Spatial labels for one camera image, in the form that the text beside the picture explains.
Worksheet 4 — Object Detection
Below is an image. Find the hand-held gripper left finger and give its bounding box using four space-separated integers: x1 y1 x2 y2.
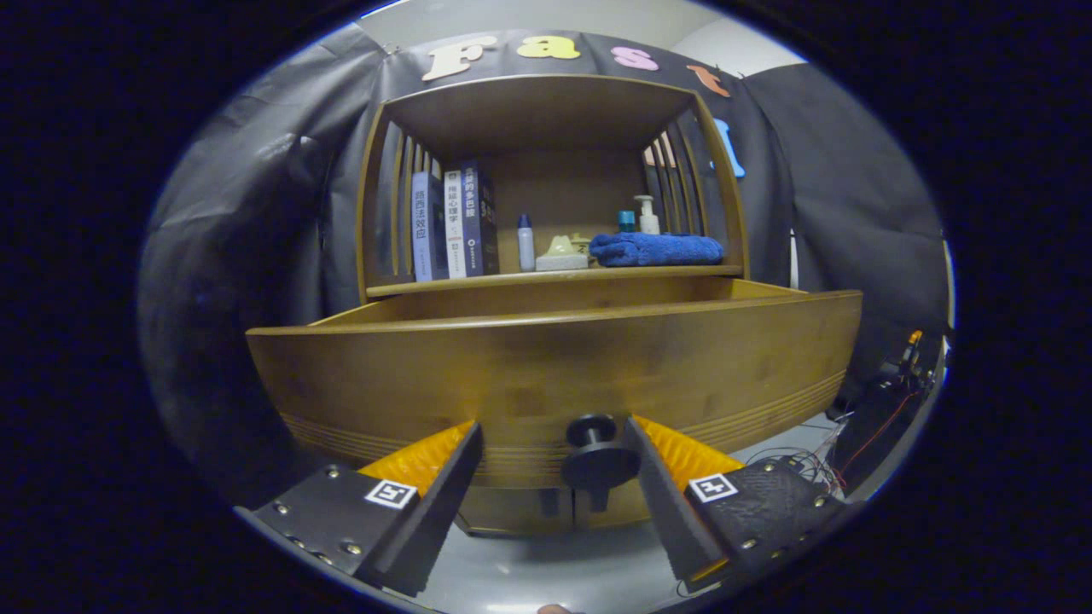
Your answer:
235 420 485 598

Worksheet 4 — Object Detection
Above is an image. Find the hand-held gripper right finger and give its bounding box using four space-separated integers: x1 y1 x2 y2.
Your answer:
622 415 847 589

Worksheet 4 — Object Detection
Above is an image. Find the black round drawer knob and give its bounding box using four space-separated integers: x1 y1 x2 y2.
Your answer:
561 414 642 493

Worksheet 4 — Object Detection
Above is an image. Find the wooden drawer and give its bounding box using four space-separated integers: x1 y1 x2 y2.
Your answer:
246 277 864 491

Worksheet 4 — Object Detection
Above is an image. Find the pale green handled brush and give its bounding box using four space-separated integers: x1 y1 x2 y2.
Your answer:
535 235 591 272

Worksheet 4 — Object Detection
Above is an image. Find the wooden cabinet door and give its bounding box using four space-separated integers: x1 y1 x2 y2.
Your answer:
456 486 564 536
573 490 653 530

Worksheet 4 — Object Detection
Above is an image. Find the wooden cabinet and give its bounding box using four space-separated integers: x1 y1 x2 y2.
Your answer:
354 72 752 538

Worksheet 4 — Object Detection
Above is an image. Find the dark equipment with orange part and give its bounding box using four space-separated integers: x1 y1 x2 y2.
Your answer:
832 331 935 491

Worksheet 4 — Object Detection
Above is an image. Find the folded blue towel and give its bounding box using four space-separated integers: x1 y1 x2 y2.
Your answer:
589 232 725 268

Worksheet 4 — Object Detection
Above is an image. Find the light blue book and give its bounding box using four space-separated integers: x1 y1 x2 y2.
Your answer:
411 171 449 282

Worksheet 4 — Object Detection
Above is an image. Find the white book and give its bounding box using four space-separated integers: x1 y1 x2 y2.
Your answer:
444 169 468 280

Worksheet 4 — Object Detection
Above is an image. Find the dark blue book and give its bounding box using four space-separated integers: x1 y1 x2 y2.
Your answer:
461 160 500 277

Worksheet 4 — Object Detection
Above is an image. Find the black backdrop cloth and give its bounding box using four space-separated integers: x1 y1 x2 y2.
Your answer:
136 26 948 504

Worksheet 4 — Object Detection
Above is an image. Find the tangle of thin cables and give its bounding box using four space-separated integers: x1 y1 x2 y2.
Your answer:
738 443 845 491

